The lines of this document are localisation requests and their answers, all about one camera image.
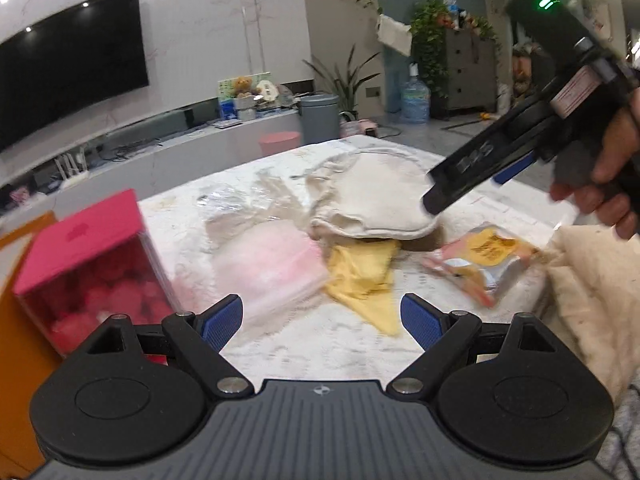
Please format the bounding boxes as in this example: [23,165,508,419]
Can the bushy green plant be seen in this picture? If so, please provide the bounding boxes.
[409,0,453,98]

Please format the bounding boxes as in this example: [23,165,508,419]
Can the person's right hand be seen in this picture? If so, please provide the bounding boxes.
[547,102,640,241]

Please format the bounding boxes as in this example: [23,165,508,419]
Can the orange cardboard box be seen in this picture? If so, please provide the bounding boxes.
[0,210,66,476]

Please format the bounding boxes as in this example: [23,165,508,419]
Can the yellow pink snack packet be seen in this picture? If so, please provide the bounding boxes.
[420,222,543,308]

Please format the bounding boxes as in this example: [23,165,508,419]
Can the pink box of red balls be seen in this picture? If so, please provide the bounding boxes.
[12,189,183,358]

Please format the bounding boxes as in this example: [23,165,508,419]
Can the grey drawer cabinet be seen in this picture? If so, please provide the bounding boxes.
[442,27,501,113]

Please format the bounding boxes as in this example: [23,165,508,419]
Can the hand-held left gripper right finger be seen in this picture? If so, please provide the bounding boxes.
[385,292,566,397]

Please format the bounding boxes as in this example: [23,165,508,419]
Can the green picture board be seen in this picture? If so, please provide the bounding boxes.
[217,72,276,103]

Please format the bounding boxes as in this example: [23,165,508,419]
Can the pink item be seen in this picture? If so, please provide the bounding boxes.
[207,225,328,321]

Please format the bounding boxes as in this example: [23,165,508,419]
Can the black wall television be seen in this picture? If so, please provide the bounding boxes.
[0,0,151,153]

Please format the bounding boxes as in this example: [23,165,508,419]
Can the white cloth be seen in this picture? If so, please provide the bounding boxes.
[305,147,438,241]

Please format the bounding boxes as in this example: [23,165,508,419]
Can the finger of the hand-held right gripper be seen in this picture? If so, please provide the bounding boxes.
[492,152,536,186]

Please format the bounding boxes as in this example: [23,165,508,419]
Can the white router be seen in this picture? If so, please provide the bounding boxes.
[52,152,91,183]

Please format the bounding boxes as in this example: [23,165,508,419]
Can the grey trash bin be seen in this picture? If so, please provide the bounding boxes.
[299,94,342,147]

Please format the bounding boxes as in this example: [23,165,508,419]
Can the white marble television cabinet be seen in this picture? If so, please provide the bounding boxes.
[0,105,313,216]

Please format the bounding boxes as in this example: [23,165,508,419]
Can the blue water jug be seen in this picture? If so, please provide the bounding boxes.
[400,64,432,125]

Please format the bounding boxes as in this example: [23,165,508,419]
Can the pink small appliance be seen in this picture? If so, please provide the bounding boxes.
[340,119,378,137]

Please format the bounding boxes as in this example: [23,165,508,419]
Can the cream quilted blanket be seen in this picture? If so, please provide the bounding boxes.
[542,225,640,396]

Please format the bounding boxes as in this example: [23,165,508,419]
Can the white hanging towel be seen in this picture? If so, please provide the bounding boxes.
[376,14,413,56]

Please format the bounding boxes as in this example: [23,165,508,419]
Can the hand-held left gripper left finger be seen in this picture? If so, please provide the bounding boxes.
[75,295,254,397]

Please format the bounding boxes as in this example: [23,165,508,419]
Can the long-leaved potted plant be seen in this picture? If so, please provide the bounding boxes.
[302,45,383,121]

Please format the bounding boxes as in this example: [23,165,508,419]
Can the clear plastic bottle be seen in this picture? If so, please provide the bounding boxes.
[197,170,301,241]

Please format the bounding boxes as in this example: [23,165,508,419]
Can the pink round stool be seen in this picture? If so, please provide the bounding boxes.
[258,131,301,158]

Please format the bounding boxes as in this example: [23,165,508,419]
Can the yellow cloth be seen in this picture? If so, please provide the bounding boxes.
[322,237,403,336]

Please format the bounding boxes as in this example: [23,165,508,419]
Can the grey checked cloth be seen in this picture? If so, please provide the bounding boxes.
[595,375,640,480]

